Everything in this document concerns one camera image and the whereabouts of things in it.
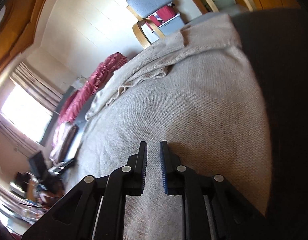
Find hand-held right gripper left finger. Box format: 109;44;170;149
20;141;148;240

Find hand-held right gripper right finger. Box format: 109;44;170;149
160;141;267;240

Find cream knit sweater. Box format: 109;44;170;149
74;14;273;240

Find dark grey headboard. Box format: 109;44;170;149
40;85;77;145

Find black television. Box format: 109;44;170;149
28;151;48;178

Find bedroom window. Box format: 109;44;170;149
0;82;53;143

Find floral beige curtain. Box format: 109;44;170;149
9;61;63;113
0;105;42;155

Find grey plastic storage bin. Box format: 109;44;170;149
141;14;186;44

